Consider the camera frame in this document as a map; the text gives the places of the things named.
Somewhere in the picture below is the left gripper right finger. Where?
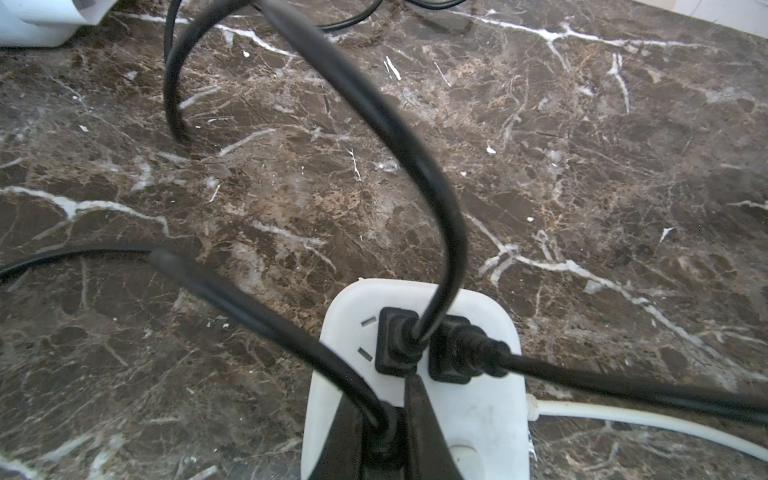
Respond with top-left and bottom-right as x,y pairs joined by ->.
403,374 -> 462,479

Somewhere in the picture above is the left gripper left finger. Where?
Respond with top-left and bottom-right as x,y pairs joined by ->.
309,396 -> 365,480

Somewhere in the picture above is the green dryer black cable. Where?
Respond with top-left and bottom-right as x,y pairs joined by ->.
428,314 -> 768,427

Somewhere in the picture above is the white dryer black cable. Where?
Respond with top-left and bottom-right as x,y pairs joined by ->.
163,0 -> 469,378

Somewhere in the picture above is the white power strip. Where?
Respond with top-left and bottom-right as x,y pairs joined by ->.
299,277 -> 532,480

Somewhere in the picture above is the white hair dryer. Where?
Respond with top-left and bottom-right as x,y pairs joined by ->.
1,0 -> 117,48

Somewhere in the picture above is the white power strip cable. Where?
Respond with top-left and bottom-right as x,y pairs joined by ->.
526,392 -> 768,464

